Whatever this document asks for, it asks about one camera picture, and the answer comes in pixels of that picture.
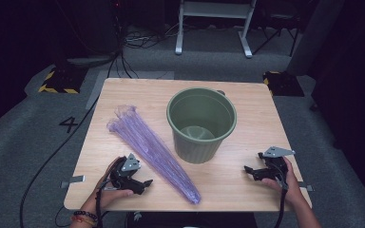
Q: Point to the white metal stand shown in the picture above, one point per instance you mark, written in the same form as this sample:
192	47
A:
215	9

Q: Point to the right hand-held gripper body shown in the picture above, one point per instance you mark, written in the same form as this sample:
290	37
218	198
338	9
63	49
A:
275	167

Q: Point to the person's left hand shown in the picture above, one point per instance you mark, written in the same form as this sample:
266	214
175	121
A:
106	194

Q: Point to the grey metal table bracket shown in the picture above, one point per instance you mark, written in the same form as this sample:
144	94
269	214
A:
307	187
74	180

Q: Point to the green plastic bucket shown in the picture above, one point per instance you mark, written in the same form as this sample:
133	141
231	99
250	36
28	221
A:
202	148

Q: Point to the black yellow striped base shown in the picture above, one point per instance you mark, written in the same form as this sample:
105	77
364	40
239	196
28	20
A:
63	82
283	84

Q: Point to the purple plastic bag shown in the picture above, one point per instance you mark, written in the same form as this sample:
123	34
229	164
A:
152	148

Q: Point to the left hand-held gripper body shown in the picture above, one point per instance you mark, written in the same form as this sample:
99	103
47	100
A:
123	177

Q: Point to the dark equipment stand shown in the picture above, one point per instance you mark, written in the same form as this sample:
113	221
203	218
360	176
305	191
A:
101	28

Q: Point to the black folding stand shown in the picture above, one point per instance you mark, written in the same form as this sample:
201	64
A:
278	19

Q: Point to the grey post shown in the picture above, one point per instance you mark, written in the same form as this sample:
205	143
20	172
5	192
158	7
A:
313	34

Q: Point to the person's right hand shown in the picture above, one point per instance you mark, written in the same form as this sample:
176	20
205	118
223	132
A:
294	190

